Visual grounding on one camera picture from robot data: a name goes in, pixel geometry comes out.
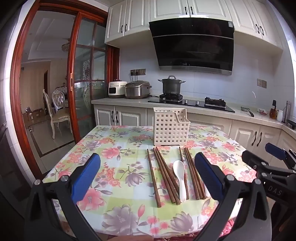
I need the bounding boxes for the white base cabinets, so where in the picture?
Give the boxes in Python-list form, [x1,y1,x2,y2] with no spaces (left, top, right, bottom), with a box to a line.
[94,104,296,167]

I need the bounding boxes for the floral tablecloth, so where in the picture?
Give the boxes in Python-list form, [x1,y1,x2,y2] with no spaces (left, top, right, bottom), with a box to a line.
[43,125,258,240]

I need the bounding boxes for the grey stock pot with lid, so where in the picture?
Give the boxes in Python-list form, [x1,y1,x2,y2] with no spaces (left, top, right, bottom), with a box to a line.
[158,75,186,95]

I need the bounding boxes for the cardboard box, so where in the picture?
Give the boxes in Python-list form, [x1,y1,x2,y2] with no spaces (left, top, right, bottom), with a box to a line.
[22,107,45,123]

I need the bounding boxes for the glass sliding door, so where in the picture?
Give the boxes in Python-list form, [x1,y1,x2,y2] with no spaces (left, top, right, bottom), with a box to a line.
[67,11,121,144]

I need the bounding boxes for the white ceramic spoon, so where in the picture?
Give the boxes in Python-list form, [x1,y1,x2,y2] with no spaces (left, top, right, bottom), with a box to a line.
[173,160,188,202]

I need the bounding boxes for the small metal saucepan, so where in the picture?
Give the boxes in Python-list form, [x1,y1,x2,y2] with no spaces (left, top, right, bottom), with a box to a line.
[240,107,255,117]

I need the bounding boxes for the stainless steel bottle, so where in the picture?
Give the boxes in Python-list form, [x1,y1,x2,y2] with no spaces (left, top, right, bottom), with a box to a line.
[284,101,291,123]

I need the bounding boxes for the silver rice cooker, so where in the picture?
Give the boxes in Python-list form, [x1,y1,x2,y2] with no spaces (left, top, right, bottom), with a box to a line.
[125,81,152,99]

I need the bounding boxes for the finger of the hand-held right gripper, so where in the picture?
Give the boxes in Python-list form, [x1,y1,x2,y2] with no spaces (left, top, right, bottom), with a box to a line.
[265,142,296,163]
[242,150,270,174]

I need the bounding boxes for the white countertop cooker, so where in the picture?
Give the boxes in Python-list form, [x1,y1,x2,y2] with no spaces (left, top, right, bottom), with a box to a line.
[108,79,127,99]

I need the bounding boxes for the white wall cabinet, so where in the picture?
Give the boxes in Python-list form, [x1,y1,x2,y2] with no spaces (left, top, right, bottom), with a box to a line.
[149,0,232,22]
[105,0,151,44]
[228,0,284,50]

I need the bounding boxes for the black gas burner grate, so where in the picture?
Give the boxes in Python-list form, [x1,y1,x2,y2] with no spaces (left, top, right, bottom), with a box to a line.
[205,97,226,107]
[159,93,183,102]

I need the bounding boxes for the person's left hand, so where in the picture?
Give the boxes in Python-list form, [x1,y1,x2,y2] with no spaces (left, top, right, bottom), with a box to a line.
[102,235,154,241]

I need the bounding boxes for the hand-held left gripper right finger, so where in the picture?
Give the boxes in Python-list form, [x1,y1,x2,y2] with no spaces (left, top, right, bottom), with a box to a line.
[192,152,272,241]

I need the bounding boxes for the black glass gas hob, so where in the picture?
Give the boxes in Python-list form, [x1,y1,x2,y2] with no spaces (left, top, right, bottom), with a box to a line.
[148,94,236,113]

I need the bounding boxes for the red wooden door frame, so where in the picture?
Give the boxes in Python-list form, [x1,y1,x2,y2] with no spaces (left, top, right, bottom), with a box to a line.
[10,0,109,181]

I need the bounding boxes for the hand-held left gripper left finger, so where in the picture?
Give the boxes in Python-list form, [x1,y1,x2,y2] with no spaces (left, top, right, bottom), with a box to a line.
[24,152,102,241]

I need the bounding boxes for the cream perforated plastic utensil basket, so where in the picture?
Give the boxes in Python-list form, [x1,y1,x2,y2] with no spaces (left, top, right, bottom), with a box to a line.
[153,107,191,146]

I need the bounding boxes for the black range hood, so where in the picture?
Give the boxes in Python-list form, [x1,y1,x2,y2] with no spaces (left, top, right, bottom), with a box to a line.
[149,19,235,76]

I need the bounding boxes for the white dining chair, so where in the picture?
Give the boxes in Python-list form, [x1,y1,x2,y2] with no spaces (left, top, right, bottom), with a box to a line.
[43,89,73,139]
[52,90,69,109]

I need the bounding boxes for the amber oil bottle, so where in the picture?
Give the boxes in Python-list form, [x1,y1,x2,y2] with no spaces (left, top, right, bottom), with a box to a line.
[269,100,277,119]

